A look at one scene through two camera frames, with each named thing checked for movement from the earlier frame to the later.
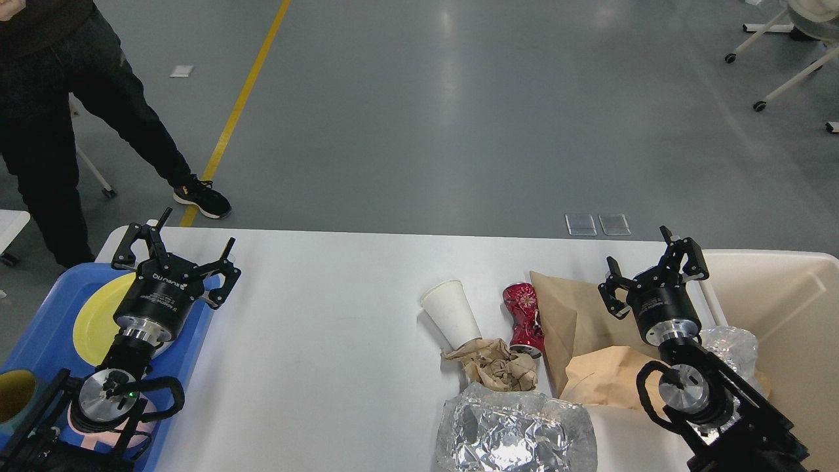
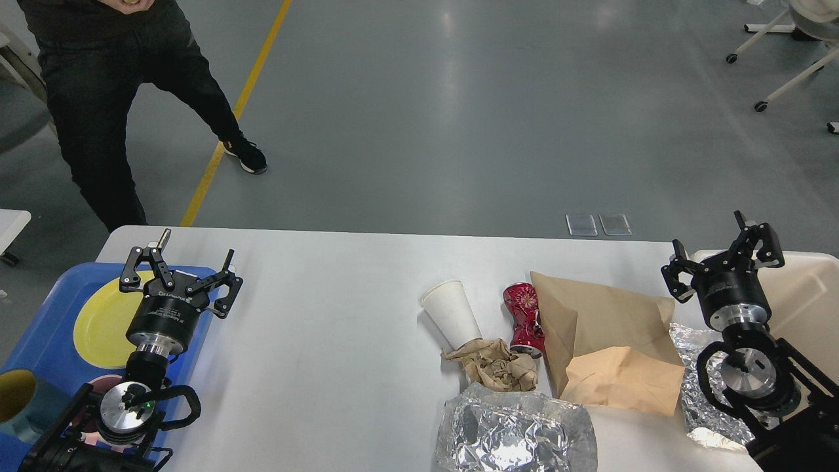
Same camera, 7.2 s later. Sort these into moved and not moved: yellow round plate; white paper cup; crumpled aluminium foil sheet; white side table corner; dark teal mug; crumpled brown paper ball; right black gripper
Moved: right black gripper
Not moved: yellow round plate; white side table corner; dark teal mug; white paper cup; crumpled aluminium foil sheet; crumpled brown paper ball
